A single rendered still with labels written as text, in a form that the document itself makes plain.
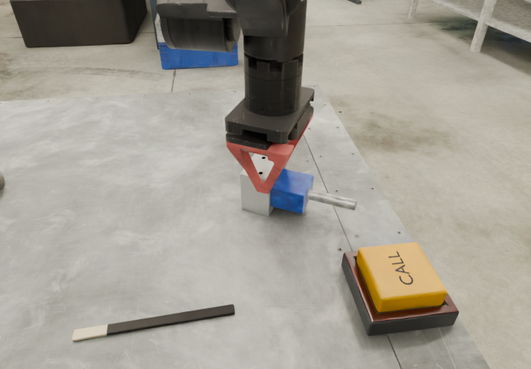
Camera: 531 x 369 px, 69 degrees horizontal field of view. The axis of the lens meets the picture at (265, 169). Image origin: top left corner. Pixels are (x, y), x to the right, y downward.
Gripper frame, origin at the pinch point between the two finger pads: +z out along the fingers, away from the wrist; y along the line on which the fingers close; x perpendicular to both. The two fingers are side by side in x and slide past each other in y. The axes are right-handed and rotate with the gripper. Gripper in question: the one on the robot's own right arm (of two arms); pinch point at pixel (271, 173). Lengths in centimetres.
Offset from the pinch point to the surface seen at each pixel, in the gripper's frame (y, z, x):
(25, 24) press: -210, 71, -303
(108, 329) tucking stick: 21.4, 3.9, -7.0
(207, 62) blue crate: -223, 85, -135
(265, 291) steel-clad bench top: 12.5, 4.3, 4.2
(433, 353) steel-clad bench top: 13.3, 4.1, 19.5
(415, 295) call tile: 10.9, 0.5, 17.1
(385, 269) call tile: 9.0, 0.5, 14.3
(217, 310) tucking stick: 16.3, 3.9, 1.0
